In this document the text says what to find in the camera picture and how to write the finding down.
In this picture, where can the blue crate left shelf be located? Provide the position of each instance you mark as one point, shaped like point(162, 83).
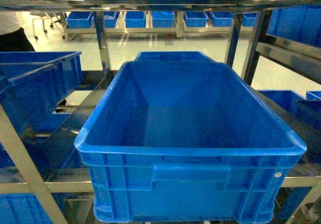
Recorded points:
point(41, 80)

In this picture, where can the steel shelf rack centre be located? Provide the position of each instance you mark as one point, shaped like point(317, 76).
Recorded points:
point(299, 58)

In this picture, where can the large open blue crate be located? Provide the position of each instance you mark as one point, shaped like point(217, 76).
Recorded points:
point(180, 141)

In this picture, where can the blue crate behind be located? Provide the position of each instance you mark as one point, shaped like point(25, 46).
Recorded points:
point(173, 56)

